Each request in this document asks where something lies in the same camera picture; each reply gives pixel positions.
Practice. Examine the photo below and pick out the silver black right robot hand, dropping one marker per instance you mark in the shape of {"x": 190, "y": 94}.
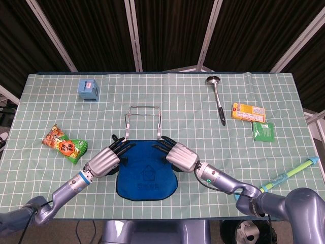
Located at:
{"x": 181, "y": 157}

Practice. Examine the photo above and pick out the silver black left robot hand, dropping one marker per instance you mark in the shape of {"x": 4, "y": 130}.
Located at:
{"x": 104, "y": 162}

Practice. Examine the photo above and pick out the blue towel with black trim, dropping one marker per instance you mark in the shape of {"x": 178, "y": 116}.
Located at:
{"x": 147, "y": 188}

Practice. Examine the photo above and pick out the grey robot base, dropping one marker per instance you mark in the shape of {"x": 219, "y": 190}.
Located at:
{"x": 152, "y": 231}

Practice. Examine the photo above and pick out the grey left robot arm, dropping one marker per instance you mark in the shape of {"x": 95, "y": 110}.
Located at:
{"x": 66, "y": 188}

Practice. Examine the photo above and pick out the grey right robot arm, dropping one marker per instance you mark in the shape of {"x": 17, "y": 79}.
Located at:
{"x": 228, "y": 181}

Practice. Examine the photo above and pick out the green orange snack bag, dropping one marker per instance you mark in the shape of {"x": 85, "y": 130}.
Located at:
{"x": 66, "y": 148}

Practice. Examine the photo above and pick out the green checkered tablecloth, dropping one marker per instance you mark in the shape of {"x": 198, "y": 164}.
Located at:
{"x": 177, "y": 101}

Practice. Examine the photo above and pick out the small light blue box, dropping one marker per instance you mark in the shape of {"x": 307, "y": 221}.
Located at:
{"x": 87, "y": 91}

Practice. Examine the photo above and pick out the yellow flat food box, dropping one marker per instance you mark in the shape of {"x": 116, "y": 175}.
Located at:
{"x": 247, "y": 111}

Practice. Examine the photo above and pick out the black waste bin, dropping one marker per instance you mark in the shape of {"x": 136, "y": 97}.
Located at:
{"x": 228, "y": 228}

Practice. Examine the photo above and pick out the green sachet packet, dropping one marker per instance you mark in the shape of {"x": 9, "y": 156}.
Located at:
{"x": 264, "y": 132}

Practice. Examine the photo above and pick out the green and cyan water squirter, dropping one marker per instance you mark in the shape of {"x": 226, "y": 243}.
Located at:
{"x": 292, "y": 172}

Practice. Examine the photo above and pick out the white partition frame post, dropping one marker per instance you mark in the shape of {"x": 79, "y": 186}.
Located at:
{"x": 208, "y": 33}
{"x": 297, "y": 43}
{"x": 48, "y": 33}
{"x": 133, "y": 35}
{"x": 314, "y": 119}
{"x": 7, "y": 94}

